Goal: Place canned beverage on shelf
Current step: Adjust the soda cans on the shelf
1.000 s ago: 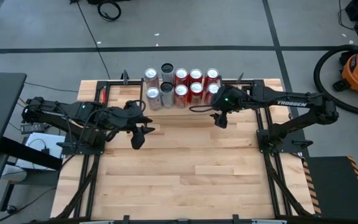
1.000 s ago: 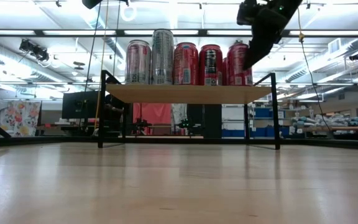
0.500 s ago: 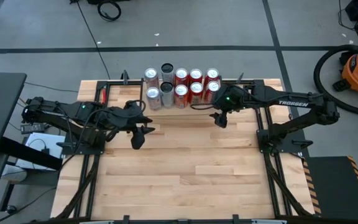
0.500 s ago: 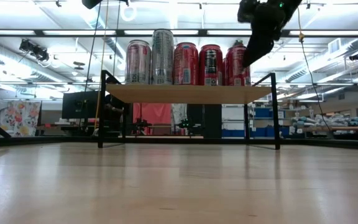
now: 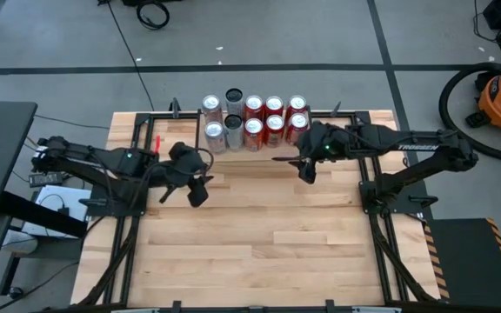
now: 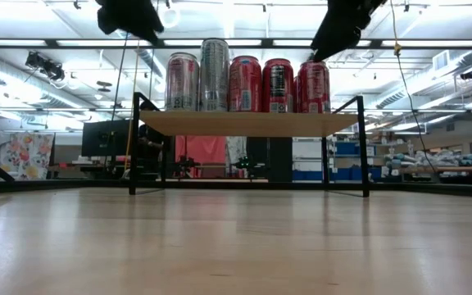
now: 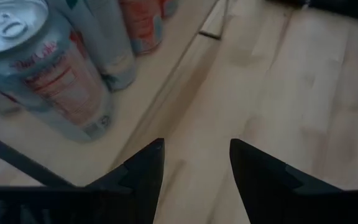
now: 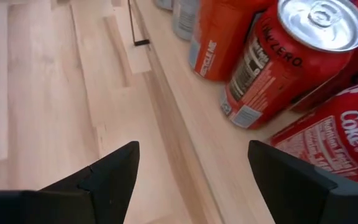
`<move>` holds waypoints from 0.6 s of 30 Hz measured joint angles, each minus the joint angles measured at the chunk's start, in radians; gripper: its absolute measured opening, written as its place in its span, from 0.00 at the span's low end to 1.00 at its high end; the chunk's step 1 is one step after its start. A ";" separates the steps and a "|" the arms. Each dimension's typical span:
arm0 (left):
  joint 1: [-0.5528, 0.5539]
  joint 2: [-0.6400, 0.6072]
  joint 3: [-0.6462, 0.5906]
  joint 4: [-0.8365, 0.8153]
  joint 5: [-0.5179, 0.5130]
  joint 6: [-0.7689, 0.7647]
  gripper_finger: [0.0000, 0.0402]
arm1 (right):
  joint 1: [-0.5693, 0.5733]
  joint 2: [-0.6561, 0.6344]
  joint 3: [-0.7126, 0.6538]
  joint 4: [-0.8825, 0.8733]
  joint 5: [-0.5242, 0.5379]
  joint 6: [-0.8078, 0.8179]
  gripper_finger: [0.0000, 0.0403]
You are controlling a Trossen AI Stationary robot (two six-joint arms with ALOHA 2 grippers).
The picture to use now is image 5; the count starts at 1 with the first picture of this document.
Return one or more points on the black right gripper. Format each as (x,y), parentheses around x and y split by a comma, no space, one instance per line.
(320,152)

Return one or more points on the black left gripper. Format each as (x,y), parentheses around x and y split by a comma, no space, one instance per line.
(183,170)

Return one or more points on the red Coca-Cola Zero can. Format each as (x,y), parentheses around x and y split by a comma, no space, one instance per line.
(274,104)
(275,124)

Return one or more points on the orange-red Fanta can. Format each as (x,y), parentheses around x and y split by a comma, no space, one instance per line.
(253,126)

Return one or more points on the tall grey black-lidded can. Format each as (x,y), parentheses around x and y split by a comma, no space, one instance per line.
(233,121)
(234,95)

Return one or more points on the red soda can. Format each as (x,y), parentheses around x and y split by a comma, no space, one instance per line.
(254,103)

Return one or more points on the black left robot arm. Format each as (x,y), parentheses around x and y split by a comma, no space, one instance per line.
(81,158)

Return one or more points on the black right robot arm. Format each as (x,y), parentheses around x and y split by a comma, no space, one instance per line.
(416,145)

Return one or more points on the wooden shelf with black legs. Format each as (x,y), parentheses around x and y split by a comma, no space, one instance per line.
(242,156)

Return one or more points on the black table clamp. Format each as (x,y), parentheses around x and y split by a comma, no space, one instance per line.
(335,111)
(329,305)
(175,108)
(176,306)

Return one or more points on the white box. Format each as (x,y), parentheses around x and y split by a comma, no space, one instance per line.
(50,195)

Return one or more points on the black power adapter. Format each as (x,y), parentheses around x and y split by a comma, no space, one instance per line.
(46,179)

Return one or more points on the white plastic bar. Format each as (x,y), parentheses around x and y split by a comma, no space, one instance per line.
(135,311)
(376,310)

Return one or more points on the black floor equipment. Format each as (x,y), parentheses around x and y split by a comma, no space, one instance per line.
(146,2)

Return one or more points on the black mat with hazard stripes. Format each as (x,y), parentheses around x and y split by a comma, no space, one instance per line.
(472,261)

